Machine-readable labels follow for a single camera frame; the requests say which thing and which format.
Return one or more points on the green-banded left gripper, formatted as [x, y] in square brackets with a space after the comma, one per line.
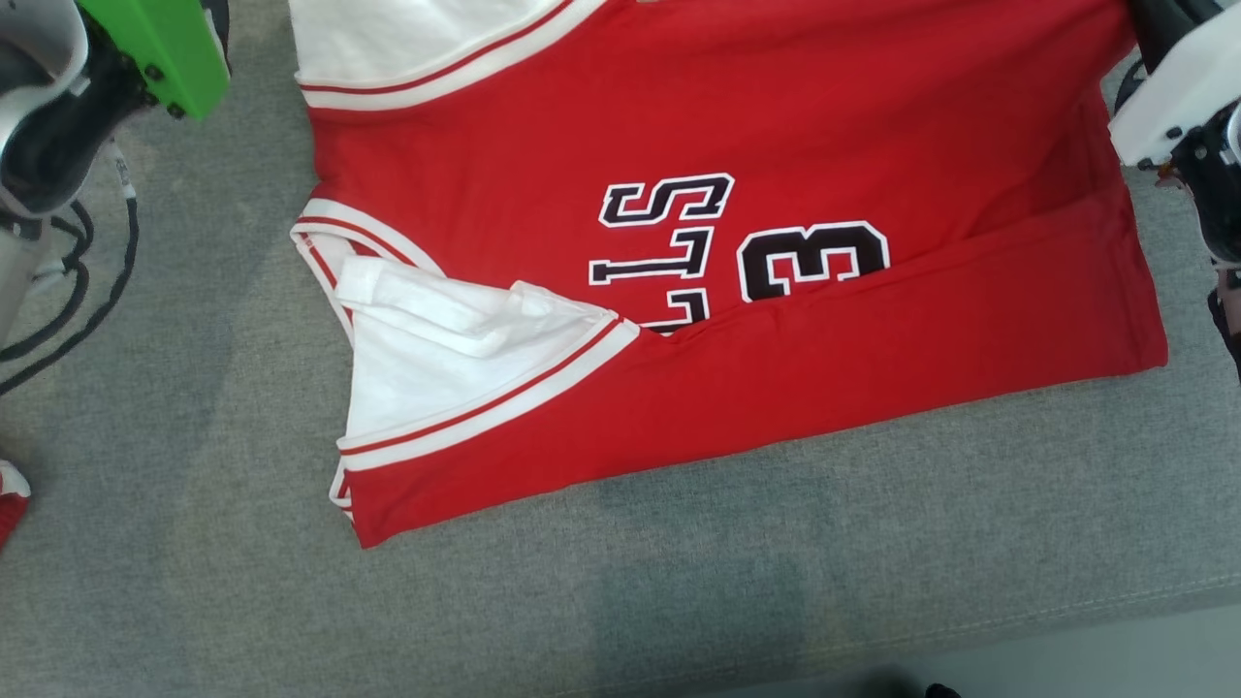
[160, 48]

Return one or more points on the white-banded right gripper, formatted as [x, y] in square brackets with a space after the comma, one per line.
[1178, 97]

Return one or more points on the red basketball jersey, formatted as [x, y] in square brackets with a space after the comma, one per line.
[824, 388]

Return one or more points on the red basketball shorts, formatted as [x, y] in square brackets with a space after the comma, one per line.
[10, 504]

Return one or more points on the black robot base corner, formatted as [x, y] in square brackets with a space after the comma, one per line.
[942, 691]

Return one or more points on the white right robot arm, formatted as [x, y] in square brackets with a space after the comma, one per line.
[1226, 194]

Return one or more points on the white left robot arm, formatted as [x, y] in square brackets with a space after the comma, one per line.
[39, 126]

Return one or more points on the grey fabric sofa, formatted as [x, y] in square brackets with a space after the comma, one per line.
[679, 601]

